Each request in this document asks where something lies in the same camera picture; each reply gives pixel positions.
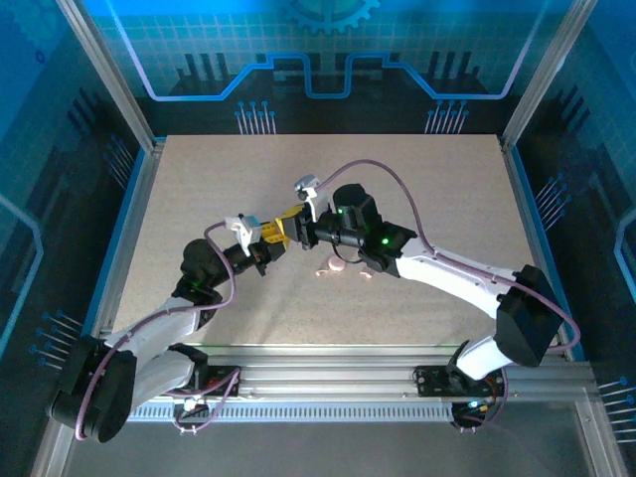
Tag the aluminium side rail blue trim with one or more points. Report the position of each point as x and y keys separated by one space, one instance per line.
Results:
x=136 y=208
x=525 y=208

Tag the aluminium frame post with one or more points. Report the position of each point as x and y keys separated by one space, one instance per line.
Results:
x=545 y=74
x=111 y=74

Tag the pink earbud charging case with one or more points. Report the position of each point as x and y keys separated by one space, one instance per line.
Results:
x=335 y=266

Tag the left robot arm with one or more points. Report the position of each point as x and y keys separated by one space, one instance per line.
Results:
x=159 y=323

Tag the grey lower platform panel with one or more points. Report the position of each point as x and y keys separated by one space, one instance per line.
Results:
x=323 y=447

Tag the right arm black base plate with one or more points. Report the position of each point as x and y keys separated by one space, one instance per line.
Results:
x=429 y=382

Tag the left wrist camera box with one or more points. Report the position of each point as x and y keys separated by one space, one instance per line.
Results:
x=243 y=229

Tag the aluminium mounting rail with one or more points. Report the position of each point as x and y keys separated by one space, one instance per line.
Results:
x=323 y=372

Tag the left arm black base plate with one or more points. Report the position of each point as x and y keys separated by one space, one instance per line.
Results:
x=218 y=375

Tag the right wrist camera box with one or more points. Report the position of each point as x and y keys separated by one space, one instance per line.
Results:
x=308 y=186

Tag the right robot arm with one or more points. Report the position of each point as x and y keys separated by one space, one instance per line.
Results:
x=447 y=273

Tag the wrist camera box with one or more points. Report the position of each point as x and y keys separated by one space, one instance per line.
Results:
x=308 y=186
x=243 y=229

